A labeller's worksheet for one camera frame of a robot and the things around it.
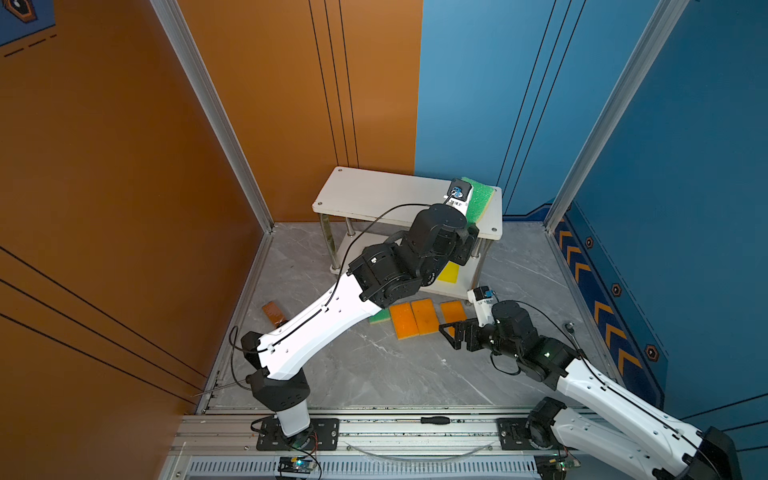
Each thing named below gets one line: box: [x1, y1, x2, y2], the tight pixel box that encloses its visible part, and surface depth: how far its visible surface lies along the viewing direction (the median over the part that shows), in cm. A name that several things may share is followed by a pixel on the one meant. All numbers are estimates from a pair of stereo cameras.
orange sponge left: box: [388, 302, 419, 340], surface depth 95 cm
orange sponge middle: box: [410, 298, 439, 335], surface depth 96 cm
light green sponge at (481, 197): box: [462, 177, 495, 227], surface depth 58 cm
